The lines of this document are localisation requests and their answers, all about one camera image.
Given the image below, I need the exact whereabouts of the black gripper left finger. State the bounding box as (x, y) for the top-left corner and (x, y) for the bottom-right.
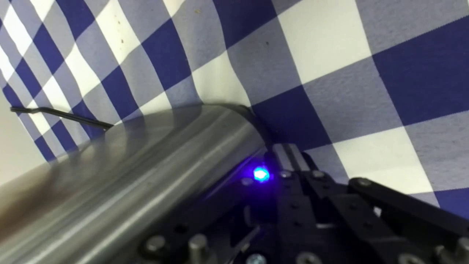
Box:
(213, 142), (295, 264)

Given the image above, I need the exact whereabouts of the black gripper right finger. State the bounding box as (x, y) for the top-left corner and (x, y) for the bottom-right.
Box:
(287, 144), (469, 264)

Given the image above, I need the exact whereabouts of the blue white checkered tablecloth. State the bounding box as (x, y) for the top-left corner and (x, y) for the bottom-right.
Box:
(0, 0), (469, 221)

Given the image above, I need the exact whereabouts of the black toaster power cable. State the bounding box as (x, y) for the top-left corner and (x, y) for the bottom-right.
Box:
(8, 106), (114, 130)

